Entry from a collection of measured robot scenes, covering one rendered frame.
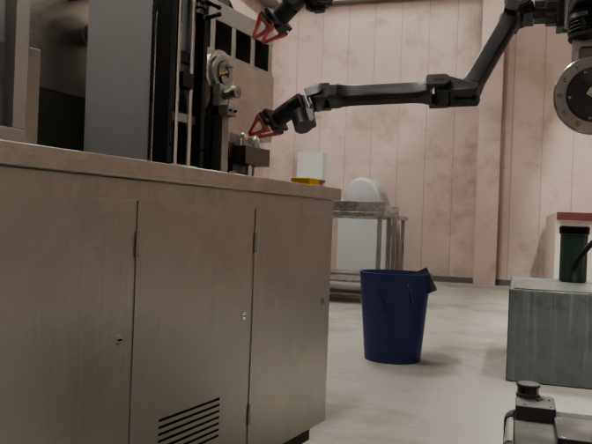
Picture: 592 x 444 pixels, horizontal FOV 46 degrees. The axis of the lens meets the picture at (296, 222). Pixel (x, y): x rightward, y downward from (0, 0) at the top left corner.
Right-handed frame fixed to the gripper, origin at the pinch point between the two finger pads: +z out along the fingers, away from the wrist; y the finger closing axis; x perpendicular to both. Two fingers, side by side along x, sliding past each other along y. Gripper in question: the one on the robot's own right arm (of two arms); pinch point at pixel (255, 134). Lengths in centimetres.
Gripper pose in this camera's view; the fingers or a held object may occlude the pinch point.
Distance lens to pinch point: 225.3
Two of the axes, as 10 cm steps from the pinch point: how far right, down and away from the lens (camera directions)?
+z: -7.8, 4.9, 4.0
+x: -4.3, -8.7, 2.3
